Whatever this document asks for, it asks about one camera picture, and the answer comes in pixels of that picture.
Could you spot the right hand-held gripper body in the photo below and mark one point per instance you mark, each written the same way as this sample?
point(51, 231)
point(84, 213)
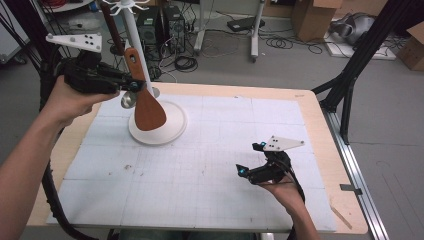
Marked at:
point(271, 173)

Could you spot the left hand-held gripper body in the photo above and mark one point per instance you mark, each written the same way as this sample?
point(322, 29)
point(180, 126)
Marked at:
point(90, 78)

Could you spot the wooden rice paddle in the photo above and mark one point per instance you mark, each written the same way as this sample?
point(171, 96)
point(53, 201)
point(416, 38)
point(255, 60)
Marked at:
point(148, 113)

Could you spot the white utensil rack stand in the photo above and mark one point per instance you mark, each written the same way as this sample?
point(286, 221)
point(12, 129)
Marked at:
point(176, 120)

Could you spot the person's right hand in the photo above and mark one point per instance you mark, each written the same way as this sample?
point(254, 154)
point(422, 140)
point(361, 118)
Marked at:
point(286, 195)

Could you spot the person's left hand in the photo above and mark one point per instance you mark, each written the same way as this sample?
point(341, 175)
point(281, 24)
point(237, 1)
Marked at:
point(71, 103)

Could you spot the white grid mat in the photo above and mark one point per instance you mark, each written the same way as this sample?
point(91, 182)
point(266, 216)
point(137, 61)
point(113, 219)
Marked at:
point(206, 133)

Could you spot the black computer tower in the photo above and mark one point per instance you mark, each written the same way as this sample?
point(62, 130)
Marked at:
point(174, 28)
point(150, 26)

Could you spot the round white table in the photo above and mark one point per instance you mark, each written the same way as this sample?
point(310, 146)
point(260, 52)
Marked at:
point(76, 6)

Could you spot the thin wooden stick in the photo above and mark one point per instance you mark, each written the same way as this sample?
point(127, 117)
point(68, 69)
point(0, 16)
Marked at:
point(340, 216)

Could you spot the black flat case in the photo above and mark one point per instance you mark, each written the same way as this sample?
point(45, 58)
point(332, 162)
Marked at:
point(241, 24)

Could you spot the white floor board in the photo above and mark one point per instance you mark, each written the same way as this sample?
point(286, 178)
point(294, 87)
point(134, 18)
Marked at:
point(336, 50)

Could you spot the cardboard box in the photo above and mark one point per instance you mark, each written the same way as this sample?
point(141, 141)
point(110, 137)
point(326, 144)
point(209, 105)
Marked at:
point(313, 20)
point(413, 50)

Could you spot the grey bag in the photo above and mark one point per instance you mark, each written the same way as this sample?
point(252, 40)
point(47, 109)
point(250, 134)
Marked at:
point(356, 26)

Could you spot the aluminium rail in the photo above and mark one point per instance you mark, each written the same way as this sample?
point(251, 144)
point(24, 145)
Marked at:
point(350, 160)

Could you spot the black metal bracket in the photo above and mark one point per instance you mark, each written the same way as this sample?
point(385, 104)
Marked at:
point(350, 188)

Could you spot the black metal frame strut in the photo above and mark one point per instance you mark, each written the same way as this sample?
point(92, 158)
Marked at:
point(30, 20)
point(366, 50)

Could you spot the white mobile stand frame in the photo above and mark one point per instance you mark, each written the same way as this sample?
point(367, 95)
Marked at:
point(256, 36)

